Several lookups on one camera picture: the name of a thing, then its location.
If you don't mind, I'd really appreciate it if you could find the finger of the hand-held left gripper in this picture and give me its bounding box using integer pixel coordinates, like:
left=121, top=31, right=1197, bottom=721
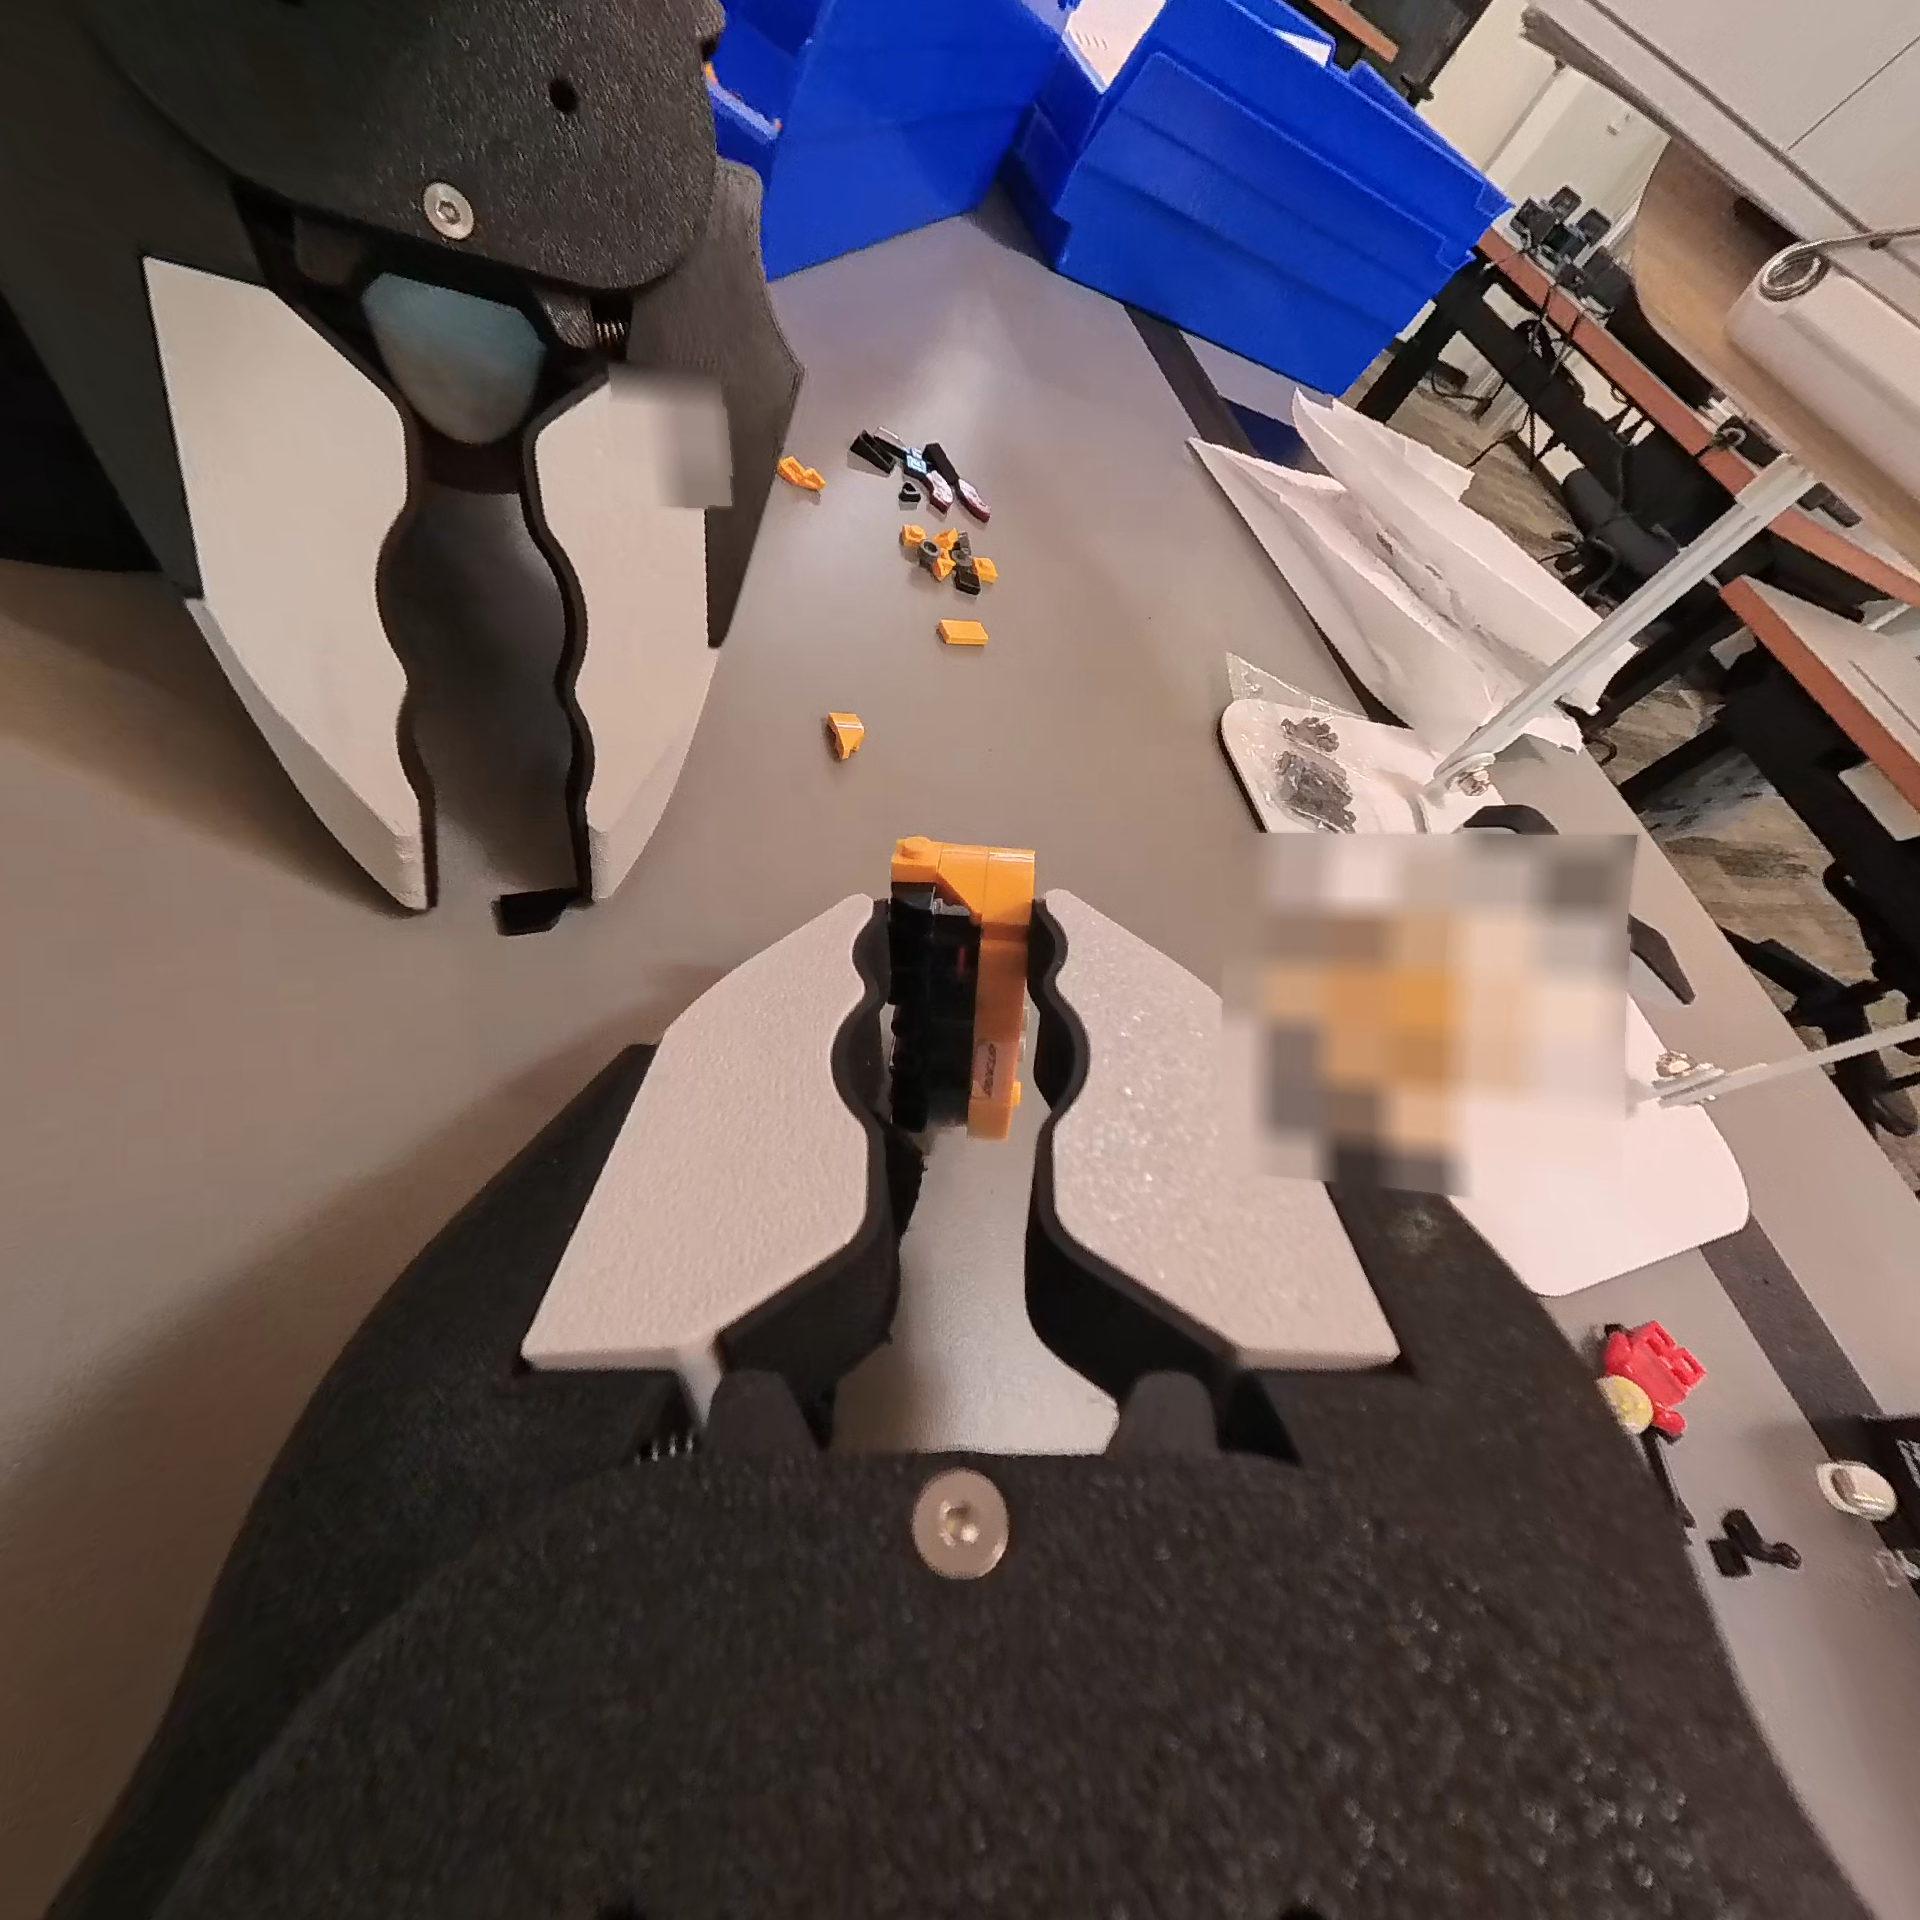
left=143, top=255, right=440, bottom=912
left=522, top=366, right=715, bottom=906

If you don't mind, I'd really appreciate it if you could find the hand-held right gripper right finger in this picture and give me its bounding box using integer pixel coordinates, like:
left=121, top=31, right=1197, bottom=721
left=1027, top=889, right=1407, bottom=1376

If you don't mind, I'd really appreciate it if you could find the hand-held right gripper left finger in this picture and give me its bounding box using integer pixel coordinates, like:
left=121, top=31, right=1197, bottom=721
left=522, top=895, right=889, bottom=1422

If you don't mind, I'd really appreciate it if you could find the orange black lego car assembly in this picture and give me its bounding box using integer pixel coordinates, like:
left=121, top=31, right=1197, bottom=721
left=884, top=837, right=1041, bottom=1146

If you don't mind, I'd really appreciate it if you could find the pile of loose lego pieces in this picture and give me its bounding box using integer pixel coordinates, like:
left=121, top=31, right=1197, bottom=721
left=775, top=427, right=1004, bottom=652

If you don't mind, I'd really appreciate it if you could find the red lego minifigure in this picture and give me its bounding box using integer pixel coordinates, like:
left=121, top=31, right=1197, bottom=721
left=1596, top=1320, right=1711, bottom=1441

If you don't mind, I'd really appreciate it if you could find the clear bag of dark pieces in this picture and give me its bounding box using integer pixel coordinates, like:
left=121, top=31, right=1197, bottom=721
left=1223, top=652, right=1443, bottom=838

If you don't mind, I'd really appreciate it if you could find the blue plastic bin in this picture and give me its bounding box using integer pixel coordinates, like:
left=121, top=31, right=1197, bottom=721
left=712, top=0, right=1090, bottom=282
left=1002, top=0, right=1518, bottom=400

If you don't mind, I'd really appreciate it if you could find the white paper bag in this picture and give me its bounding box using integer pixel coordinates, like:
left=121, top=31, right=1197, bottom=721
left=1189, top=433, right=1610, bottom=771
left=1292, top=387, right=1480, bottom=520

